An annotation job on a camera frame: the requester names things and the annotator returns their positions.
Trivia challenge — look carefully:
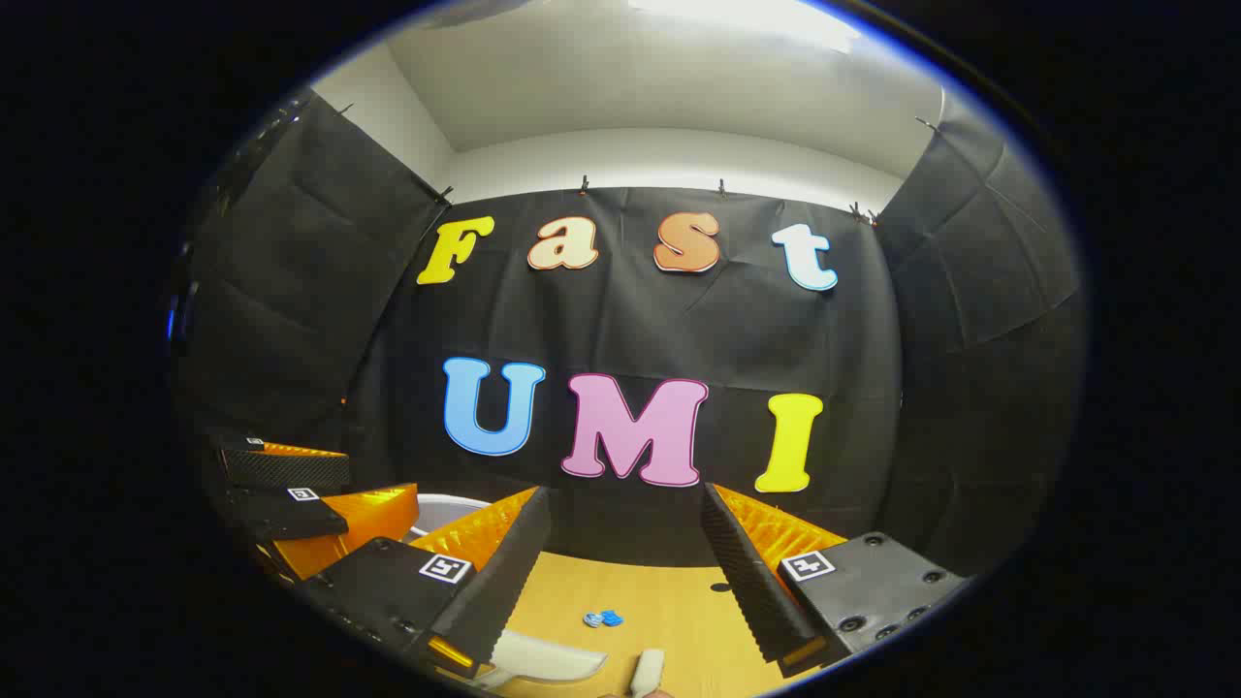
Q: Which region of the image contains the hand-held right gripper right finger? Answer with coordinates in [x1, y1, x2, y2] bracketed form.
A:
[700, 482, 971, 678]

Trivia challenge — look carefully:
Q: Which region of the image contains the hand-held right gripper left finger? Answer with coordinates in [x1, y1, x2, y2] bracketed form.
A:
[296, 488, 554, 678]

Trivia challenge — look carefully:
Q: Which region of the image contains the white plastic dustpan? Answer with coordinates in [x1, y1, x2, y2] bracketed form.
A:
[473, 630, 609, 691]

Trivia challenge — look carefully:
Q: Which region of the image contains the white garbage bin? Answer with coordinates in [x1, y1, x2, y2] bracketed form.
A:
[405, 494, 493, 542]

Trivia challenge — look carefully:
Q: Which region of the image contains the small grey broom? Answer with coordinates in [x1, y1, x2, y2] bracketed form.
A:
[628, 649, 668, 697]

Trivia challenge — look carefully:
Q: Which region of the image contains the wooden desktop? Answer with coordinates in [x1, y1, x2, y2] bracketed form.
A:
[475, 551, 825, 698]

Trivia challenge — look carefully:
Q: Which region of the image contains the row of cloth clips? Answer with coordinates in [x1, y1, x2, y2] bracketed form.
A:
[334, 102, 943, 229]

